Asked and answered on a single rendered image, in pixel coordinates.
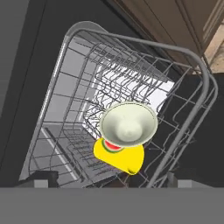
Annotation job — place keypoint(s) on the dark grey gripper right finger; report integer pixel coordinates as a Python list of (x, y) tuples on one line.
[(182, 176)]

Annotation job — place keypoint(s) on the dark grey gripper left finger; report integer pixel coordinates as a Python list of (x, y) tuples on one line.
[(43, 176)]

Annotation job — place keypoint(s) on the yellow cup with watermelon print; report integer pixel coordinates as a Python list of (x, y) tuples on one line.
[(122, 157)]

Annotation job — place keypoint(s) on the pale green bowl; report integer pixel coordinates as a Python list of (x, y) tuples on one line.
[(128, 124)]

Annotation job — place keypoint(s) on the brown cupboard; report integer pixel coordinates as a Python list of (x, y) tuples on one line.
[(163, 23)]

